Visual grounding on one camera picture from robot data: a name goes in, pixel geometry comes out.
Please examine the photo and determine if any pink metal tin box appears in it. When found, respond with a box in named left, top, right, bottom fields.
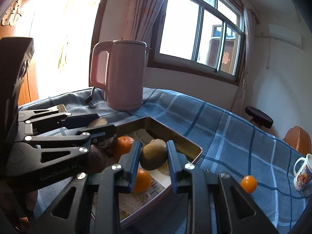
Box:
left=90, top=116, right=204, bottom=231

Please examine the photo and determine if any blue plaid tablecloth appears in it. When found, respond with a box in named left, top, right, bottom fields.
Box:
left=22, top=88, right=311, bottom=233

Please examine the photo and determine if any pink curtain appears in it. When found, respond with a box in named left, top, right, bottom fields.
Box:
left=231, top=0, right=260, bottom=116
left=122, top=0, right=164, bottom=42

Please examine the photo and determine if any brown longan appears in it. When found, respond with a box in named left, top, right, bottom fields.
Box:
left=140, top=139, right=168, bottom=171

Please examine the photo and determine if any pink right curtain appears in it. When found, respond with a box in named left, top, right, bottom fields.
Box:
left=231, top=0, right=260, bottom=116

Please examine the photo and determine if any small round orange kumquat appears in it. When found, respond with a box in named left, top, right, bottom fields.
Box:
left=241, top=175, right=258, bottom=194

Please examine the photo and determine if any brown leather chair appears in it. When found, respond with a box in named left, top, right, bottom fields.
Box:
left=283, top=126, right=311, bottom=156

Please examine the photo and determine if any oval orange kumquat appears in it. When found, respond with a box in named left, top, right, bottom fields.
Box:
left=132, top=168, right=152, bottom=193

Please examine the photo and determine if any white air conditioner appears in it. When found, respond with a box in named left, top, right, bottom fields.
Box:
left=269, top=24, right=302, bottom=49

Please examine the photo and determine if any dark round stool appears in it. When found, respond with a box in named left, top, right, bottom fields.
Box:
left=245, top=106, right=273, bottom=129

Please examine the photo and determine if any black kettle power cable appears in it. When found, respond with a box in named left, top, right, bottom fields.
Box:
left=84, top=85, right=96, bottom=108

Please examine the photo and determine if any large orange tangerine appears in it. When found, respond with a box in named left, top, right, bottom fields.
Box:
left=111, top=136, right=134, bottom=161

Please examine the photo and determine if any window with brown frame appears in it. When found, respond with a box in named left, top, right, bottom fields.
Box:
left=148, top=0, right=245, bottom=85

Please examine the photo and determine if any pink electric kettle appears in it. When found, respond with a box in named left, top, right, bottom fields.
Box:
left=90, top=40, right=150, bottom=110

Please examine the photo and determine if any pink left curtain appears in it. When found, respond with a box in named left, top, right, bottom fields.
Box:
left=122, top=0, right=164, bottom=42

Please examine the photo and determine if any white cartoon mug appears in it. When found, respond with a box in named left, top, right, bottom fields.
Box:
left=293, top=153, right=312, bottom=191

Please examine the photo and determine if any purple passion fruit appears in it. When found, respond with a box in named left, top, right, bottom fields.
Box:
left=86, top=145, right=115, bottom=174

